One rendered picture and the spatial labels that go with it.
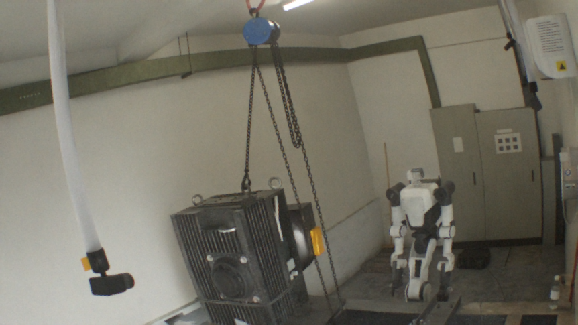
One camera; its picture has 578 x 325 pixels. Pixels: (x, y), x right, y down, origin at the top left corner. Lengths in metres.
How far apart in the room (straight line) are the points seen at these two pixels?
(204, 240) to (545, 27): 2.01
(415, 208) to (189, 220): 1.40
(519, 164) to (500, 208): 0.59
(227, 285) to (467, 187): 3.20
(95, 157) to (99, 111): 0.34
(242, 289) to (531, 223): 3.45
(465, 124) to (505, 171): 0.73
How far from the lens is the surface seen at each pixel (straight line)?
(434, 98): 4.61
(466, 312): 2.39
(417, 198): 2.60
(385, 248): 5.24
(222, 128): 3.49
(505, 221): 4.58
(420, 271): 2.76
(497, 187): 4.46
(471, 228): 4.70
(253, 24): 1.92
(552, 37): 1.71
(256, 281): 2.01
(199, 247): 2.16
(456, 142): 4.46
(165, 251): 3.09
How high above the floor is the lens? 1.99
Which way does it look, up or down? 8 degrees down
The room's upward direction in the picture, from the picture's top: 12 degrees counter-clockwise
